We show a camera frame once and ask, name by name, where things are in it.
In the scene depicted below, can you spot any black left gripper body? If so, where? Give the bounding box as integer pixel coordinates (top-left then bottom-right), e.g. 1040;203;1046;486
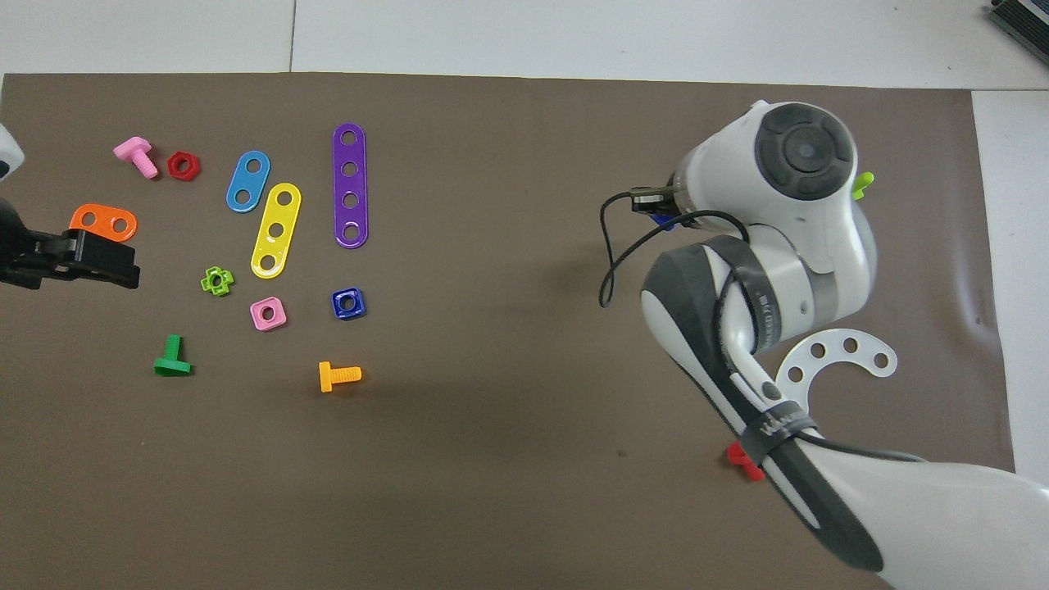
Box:
0;198;65;263

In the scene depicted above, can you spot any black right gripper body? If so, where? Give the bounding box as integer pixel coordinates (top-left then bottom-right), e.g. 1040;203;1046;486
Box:
631;186;683;216

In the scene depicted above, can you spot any orange heart-shaped plate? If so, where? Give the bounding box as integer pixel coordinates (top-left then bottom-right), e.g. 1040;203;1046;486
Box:
69;203;139;243

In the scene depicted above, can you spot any pink plastic screw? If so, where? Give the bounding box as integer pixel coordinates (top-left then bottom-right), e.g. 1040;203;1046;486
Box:
113;136;160;180

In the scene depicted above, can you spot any green plastic screw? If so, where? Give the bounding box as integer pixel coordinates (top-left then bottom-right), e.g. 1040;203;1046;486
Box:
153;334;193;378

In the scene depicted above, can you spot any blue two-hole plate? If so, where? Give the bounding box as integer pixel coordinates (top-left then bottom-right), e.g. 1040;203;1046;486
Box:
225;150;271;214

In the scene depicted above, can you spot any pink square plastic nut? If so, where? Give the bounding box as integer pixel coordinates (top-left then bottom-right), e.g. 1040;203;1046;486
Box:
249;297;288;332

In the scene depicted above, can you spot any yellow three-hole plate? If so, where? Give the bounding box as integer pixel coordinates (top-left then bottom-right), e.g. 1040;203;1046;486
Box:
250;182;302;279

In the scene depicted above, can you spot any white curved five-hole plate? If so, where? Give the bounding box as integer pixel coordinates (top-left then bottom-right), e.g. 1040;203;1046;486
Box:
774;329;899;411

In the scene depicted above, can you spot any purple four-hole strip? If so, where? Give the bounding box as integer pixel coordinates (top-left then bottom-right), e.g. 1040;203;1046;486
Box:
332;123;370;249

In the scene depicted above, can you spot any brown table mat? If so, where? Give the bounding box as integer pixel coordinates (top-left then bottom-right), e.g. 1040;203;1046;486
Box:
0;72;1029;590

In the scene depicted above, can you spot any red plastic screw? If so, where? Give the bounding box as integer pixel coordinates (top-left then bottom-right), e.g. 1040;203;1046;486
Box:
726;441;767;483

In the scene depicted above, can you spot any orange plastic screw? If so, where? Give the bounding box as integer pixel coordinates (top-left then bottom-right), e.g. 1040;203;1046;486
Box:
318;361;363;393

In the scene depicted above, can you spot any grey ribbed device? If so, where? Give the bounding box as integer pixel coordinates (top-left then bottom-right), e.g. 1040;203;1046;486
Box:
988;0;1049;46

